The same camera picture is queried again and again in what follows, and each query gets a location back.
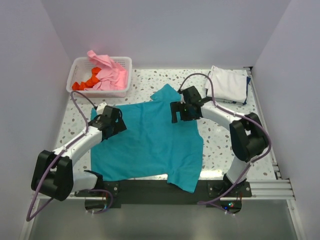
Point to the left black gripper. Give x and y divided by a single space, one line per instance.
119 126

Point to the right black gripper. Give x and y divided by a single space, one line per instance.
177 106

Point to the teal t shirt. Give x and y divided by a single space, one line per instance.
152 145

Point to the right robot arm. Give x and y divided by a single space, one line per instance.
249 140

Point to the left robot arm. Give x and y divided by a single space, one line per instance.
54 175

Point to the pink t shirt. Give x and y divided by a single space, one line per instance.
113 76

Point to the orange t shirt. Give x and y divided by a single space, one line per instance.
90 83

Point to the folded white t shirt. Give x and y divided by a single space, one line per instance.
216 74

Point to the white plastic basket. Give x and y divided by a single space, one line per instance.
81 71

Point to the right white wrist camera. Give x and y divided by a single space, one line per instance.
182 100

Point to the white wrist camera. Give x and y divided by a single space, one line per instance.
100 108
182 100

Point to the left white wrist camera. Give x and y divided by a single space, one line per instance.
100 108

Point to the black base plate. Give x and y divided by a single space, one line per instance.
149 192

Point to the aluminium frame rail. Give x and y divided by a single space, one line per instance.
268 183

